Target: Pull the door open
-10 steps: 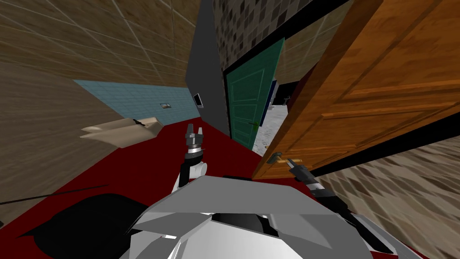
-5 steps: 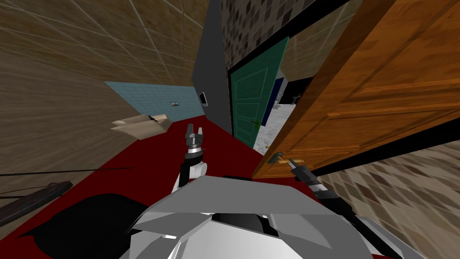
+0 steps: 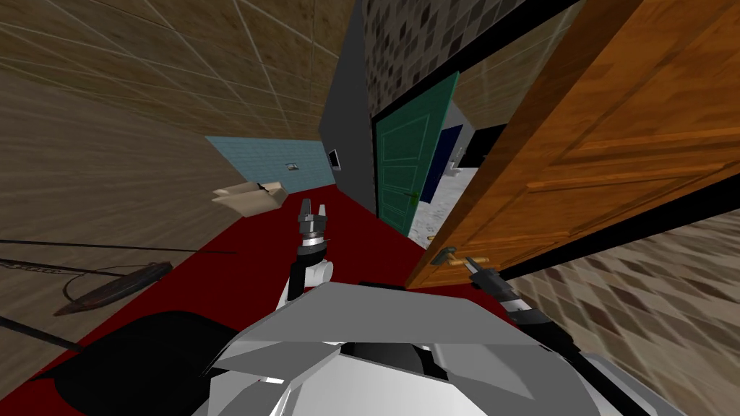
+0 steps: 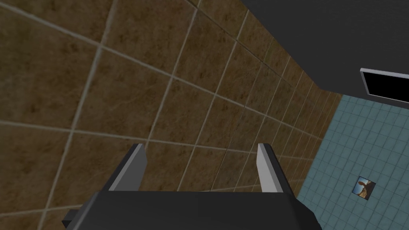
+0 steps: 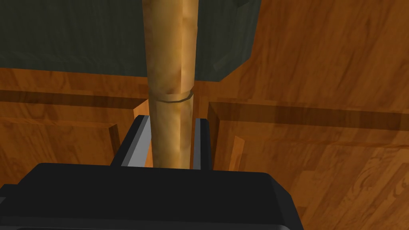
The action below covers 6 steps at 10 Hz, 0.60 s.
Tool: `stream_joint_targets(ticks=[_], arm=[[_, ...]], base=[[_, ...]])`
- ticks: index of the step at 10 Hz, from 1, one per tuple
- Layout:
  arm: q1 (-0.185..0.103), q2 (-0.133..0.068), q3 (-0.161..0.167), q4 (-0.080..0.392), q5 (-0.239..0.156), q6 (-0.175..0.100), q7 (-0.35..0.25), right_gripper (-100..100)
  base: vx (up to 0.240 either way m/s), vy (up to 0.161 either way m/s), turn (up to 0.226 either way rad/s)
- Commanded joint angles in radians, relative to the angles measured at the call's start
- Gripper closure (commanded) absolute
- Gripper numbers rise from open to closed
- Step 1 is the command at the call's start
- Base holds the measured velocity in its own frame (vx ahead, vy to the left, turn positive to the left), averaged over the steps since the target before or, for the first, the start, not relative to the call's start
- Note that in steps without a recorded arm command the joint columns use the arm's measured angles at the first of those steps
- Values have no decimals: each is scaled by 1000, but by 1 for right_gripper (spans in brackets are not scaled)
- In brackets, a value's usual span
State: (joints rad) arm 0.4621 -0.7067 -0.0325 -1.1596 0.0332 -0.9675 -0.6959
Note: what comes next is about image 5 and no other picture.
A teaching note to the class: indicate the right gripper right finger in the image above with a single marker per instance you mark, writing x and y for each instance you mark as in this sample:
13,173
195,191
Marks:
201,143

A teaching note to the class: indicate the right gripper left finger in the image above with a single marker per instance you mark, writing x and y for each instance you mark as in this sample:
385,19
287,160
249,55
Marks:
135,147

